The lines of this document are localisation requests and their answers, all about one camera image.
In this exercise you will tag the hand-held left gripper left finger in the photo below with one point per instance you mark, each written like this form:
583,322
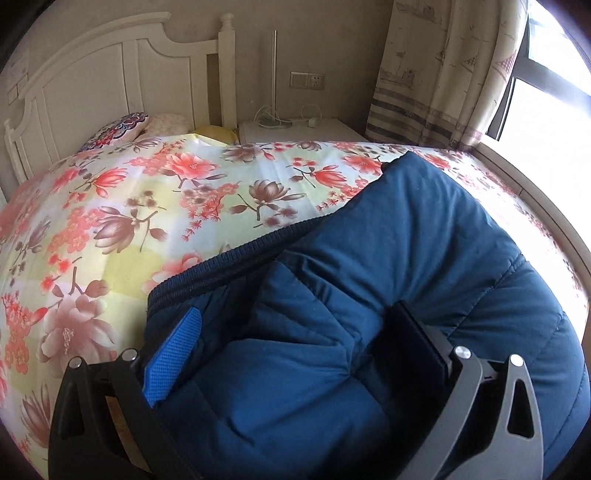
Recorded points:
171,360

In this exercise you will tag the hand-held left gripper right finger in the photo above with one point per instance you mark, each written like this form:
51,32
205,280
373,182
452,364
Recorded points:
418,346

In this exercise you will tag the blue puffer jacket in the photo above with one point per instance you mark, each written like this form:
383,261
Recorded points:
369,286

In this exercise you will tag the floral bed sheet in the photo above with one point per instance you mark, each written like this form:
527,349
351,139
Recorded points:
138,221

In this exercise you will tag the white window ledge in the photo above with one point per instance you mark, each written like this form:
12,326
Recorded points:
549,198

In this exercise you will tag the white nightstand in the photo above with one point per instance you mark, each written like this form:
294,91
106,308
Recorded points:
332,131

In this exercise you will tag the yellow pillow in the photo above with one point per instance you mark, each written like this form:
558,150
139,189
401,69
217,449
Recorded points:
219,134

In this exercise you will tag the blue and red patterned pillow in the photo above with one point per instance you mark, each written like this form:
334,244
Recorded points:
117,130

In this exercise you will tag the pink pillow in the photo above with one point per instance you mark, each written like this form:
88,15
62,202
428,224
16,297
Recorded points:
168,123

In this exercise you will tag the printed curtain with striped hem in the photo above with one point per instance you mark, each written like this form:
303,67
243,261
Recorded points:
434,83

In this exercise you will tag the dark framed window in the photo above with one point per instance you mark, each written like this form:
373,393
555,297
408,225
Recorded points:
549,92

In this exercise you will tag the white wooden headboard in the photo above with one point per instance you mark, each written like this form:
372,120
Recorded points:
115,78

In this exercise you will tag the slim pole table lamp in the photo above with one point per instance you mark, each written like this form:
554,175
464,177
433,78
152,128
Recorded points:
275,78

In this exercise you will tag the wall socket plate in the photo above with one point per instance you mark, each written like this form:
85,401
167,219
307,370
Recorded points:
306,80

